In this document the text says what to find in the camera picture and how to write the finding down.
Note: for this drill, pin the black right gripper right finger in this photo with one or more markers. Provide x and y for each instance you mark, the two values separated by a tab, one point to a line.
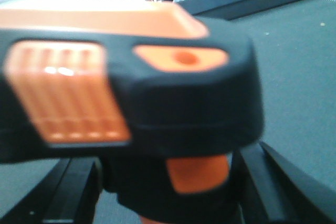
271	189

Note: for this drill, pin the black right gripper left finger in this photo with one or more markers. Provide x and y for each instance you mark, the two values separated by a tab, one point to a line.
68	194

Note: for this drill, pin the orange black barcode scanner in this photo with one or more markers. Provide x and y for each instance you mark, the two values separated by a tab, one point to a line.
157	96

